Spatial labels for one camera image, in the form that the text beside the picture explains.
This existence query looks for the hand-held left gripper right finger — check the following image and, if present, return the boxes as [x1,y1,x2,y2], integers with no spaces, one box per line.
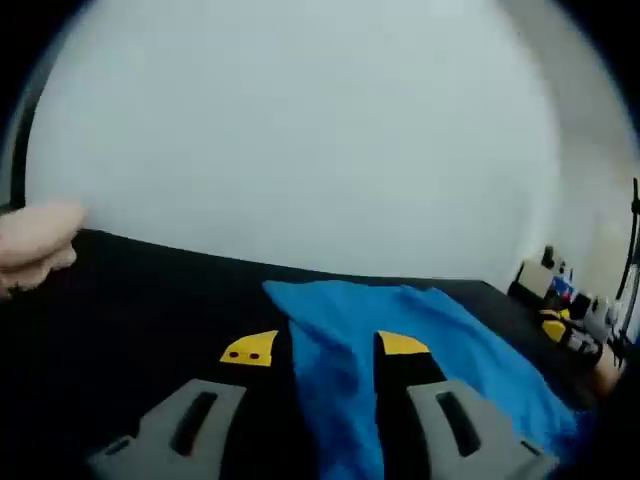
[373,329,559,480]

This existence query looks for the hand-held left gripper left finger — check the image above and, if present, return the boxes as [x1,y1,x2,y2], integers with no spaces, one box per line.
[85,328,281,480]

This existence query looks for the blue cloth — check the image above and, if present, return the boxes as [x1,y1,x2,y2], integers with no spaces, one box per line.
[262,278,581,480]

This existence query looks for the pink folded cloth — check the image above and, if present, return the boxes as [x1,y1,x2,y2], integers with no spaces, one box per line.
[0,200,90,301]

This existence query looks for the small blue box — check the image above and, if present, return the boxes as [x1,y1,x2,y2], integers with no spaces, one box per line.
[551,276,575,302]

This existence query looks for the black partition frame post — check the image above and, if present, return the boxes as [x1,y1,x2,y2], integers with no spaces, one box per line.
[8,89,39,210]

